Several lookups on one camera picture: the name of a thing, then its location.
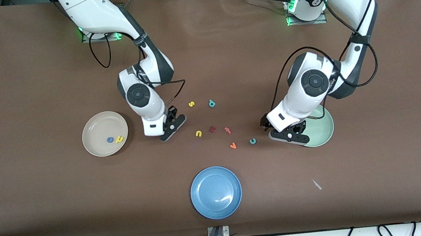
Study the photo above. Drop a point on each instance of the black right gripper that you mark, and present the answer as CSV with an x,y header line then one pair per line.
x,y
170,117

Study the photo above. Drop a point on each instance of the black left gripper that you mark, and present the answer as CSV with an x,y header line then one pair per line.
x,y
264,122

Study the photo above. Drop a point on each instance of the teal foam letter c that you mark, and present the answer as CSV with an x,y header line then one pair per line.
x,y
253,143

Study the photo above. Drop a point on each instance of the yellow foam letter h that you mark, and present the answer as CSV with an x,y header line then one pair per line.
x,y
119,140

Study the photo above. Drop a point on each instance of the blue foam letter o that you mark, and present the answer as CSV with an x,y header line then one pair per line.
x,y
107,140

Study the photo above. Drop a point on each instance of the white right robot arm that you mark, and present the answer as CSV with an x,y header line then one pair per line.
x,y
93,9

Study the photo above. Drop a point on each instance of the yellow foam letter s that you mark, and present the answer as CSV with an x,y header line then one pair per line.
x,y
191,104

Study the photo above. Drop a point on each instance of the yellow foam letter n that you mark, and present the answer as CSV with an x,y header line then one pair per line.
x,y
197,132

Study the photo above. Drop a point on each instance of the red foam letter t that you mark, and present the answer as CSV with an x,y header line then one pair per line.
x,y
228,130

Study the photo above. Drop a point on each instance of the teal foam letter p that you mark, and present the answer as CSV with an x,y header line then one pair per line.
x,y
210,101

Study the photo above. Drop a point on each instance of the orange foam letter v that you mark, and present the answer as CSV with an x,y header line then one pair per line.
x,y
233,147

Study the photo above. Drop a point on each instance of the dark red foam letter k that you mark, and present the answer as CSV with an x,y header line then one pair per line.
x,y
212,130

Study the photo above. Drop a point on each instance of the green plate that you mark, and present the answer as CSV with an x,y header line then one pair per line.
x,y
323,133

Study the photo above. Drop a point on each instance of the beige brown plate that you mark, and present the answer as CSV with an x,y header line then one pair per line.
x,y
96,126

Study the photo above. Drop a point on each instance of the white paper scrap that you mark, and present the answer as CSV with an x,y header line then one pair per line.
x,y
316,184

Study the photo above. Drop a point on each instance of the blue plate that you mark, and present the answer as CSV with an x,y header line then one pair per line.
x,y
214,192

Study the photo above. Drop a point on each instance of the brown table cover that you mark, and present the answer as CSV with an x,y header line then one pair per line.
x,y
48,209

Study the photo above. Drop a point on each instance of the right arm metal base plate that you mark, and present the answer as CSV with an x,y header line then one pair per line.
x,y
108,37

